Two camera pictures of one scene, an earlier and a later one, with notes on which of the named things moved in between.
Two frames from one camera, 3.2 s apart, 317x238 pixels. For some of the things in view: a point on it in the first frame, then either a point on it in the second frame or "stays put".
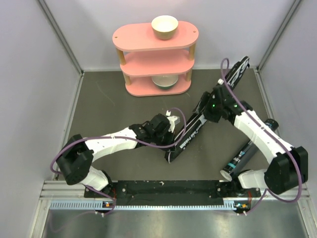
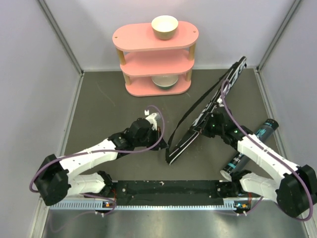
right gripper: [207, 98] to [205, 131]
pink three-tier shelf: [153, 67] stays put
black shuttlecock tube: [227, 172] stays put
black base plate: [170, 193] stays put
